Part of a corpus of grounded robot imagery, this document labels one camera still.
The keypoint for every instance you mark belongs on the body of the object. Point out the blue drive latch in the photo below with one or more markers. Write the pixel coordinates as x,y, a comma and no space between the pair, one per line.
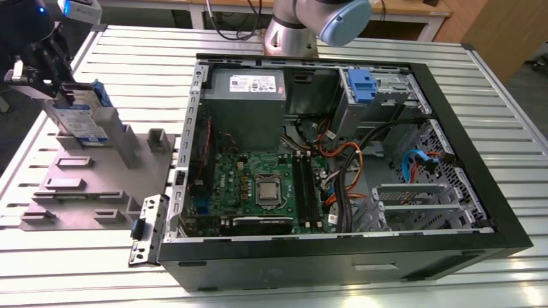
362,86

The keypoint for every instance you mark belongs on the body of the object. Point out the hard disk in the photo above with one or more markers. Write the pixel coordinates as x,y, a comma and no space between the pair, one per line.
78,125

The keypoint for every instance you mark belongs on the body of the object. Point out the grey power supply unit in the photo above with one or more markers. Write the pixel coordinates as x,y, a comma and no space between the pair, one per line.
244,122

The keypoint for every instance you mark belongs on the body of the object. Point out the brown board panel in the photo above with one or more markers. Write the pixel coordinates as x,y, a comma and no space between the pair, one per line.
534,13

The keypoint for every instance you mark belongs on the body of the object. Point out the green motherboard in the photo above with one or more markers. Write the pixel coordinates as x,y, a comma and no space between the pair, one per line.
230,205

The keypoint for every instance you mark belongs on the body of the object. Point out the black graphics card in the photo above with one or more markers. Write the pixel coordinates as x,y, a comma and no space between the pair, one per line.
261,224

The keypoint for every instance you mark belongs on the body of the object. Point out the metal drive cage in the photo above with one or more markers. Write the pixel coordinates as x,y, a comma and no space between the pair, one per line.
385,109

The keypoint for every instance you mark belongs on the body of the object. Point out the wooden desk white frame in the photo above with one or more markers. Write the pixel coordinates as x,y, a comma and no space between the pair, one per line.
410,14

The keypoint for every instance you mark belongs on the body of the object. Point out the silver CPU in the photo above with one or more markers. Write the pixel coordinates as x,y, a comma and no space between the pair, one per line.
268,192

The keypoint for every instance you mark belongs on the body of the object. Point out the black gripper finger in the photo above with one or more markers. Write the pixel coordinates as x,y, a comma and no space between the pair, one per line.
40,80
61,61

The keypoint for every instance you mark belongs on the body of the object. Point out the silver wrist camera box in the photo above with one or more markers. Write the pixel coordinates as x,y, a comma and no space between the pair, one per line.
82,13

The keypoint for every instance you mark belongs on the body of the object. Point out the CPU socket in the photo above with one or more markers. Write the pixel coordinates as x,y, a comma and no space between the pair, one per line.
256,192

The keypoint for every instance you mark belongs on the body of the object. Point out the metal expansion slot bracket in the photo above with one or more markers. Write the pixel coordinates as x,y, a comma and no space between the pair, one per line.
149,218

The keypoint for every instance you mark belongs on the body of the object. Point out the black PC case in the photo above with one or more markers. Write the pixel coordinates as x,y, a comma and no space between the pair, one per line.
298,266

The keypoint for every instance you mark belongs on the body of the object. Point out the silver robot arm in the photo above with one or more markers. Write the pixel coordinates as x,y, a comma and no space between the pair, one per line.
290,35

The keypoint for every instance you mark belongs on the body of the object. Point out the grey parts rack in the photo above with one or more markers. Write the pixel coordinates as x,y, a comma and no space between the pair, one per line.
98,179

